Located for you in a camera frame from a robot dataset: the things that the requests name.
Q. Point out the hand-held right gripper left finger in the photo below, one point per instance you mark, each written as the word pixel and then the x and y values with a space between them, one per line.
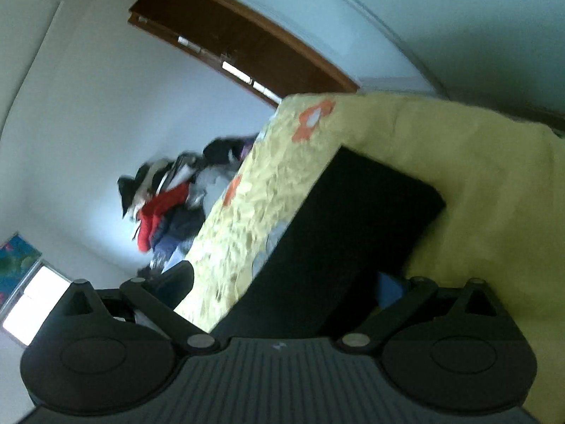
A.
pixel 178 279

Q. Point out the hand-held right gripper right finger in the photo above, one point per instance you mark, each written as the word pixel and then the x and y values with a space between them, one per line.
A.
pixel 390 290

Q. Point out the black pants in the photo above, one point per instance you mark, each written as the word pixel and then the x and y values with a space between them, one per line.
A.
pixel 353 229

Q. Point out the window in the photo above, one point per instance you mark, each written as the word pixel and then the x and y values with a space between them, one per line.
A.
pixel 35 300

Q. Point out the pile of clothes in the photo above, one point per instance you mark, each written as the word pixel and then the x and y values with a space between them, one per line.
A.
pixel 163 212

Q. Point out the brown wooden door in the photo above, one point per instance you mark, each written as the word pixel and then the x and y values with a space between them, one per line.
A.
pixel 212 22

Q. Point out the yellow floral bed sheet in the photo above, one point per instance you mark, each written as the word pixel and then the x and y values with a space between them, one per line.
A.
pixel 485 207

